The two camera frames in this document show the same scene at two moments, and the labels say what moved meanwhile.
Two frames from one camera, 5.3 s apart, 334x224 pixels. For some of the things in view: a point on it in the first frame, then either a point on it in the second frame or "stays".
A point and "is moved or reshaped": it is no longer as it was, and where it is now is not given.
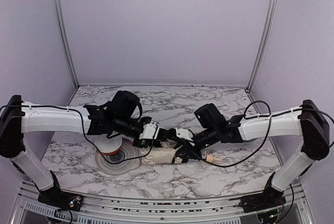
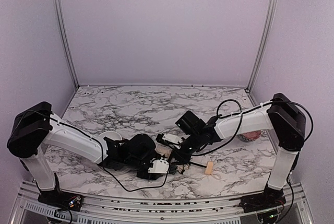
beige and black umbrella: x=167 y=153 is moved or reshaped
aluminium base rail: x=289 y=208 stays
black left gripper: x=145 y=142 → x=145 y=173
